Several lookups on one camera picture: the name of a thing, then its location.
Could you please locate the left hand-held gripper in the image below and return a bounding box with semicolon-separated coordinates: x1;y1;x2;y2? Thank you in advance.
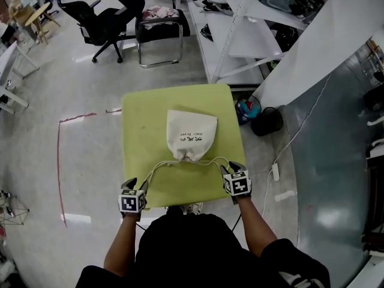
118;177;149;222

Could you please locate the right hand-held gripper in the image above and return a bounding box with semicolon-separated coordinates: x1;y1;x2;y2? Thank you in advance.
220;160;253;205

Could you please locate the white drawstring cloth bag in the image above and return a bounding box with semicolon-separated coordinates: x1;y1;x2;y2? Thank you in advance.
145;109;232;189

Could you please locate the person's left forearm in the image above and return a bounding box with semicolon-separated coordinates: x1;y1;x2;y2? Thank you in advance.
103;213;142;278

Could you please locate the person's right forearm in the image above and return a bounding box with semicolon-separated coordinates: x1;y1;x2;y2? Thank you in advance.
236;195;279;258

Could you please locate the green cloth covered table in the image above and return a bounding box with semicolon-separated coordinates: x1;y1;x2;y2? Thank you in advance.
120;83;248;212

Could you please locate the person's right white sneaker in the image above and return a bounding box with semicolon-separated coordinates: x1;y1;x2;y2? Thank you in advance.
182;202;204;216

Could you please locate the black mesh waste bin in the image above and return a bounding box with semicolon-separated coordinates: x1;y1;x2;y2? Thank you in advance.
250;106;284;137

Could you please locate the waste bin with blue liner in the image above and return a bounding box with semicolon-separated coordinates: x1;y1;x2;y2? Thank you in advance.
235;94;263;127

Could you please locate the red floor tape line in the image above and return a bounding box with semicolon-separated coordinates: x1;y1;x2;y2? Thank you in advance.
56;108;123;229

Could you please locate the person's black clothing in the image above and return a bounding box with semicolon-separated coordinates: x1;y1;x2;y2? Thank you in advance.
74;205;331;288

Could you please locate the white metal shelf rack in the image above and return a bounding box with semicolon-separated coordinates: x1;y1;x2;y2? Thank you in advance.
175;0;337;86

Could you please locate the black striped helmet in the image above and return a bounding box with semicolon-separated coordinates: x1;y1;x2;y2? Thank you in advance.
199;23;215;42

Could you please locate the black round helmet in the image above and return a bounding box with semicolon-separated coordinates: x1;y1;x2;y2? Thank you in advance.
274;23;300;53

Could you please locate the white table with curved legs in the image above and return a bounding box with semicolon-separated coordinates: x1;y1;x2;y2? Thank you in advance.
366;112;384;159

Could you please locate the black wheeled office chair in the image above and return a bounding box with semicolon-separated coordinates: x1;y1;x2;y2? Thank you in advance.
56;0;136;65

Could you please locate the pink clothes pile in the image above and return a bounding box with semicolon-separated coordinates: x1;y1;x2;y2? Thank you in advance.
142;5;181;27

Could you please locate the white desk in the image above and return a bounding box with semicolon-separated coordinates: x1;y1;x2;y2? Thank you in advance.
0;40;40;116

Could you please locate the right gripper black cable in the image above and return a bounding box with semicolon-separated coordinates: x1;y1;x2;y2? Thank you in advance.
230;202;243;232

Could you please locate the white floor cable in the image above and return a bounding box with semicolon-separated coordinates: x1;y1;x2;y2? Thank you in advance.
260;73;333;219

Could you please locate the wire frame stand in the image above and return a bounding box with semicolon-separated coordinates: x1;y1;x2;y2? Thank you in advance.
0;188;31;227

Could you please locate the black metal frame chair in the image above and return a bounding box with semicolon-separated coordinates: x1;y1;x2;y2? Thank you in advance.
113;0;192;69

